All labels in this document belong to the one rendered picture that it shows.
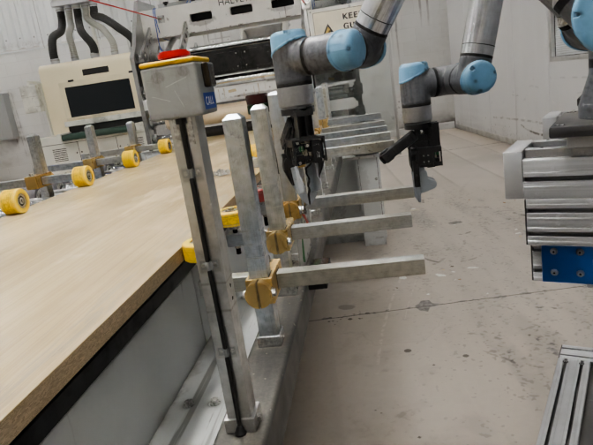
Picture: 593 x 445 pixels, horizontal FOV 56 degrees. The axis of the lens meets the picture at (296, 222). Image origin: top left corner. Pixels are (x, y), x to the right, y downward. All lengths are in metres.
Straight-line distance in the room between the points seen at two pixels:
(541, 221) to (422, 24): 9.29
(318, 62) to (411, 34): 9.18
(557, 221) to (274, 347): 0.57
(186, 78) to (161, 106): 0.05
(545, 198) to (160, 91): 0.71
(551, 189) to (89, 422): 0.85
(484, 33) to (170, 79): 0.87
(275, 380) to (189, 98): 0.50
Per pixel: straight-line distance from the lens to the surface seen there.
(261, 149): 1.22
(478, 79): 1.37
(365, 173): 3.81
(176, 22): 4.25
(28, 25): 11.24
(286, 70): 1.15
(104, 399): 0.91
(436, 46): 10.35
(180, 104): 0.70
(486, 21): 1.40
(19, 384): 0.70
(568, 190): 1.10
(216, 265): 0.75
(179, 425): 1.06
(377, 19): 1.20
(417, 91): 1.47
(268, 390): 0.94
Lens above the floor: 1.17
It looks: 14 degrees down
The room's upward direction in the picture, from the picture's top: 9 degrees counter-clockwise
